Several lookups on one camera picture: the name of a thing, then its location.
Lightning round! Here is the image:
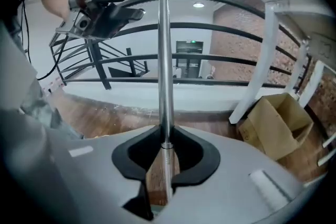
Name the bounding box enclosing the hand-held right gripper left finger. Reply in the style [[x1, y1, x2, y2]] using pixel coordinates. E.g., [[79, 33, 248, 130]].
[[0, 20, 162, 224]]

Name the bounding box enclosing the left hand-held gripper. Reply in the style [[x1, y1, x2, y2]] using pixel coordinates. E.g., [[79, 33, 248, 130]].
[[55, 0, 146, 40]]

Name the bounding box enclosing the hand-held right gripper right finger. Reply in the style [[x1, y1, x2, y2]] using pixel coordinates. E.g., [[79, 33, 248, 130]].
[[157, 125, 320, 224]]

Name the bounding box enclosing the long metal rod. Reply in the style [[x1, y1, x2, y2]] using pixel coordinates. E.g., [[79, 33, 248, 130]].
[[158, 0, 182, 201]]

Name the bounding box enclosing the brown cardboard box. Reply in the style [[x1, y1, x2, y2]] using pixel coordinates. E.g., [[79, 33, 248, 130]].
[[237, 92, 314, 162]]

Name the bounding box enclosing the dark double door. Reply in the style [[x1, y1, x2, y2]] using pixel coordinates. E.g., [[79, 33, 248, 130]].
[[175, 40, 204, 79]]

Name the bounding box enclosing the black metal railing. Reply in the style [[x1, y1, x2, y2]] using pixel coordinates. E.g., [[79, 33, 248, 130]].
[[49, 0, 314, 90]]

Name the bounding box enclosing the thin black cable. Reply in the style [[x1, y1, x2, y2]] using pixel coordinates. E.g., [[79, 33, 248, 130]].
[[19, 0, 33, 64], [36, 36, 68, 81]]

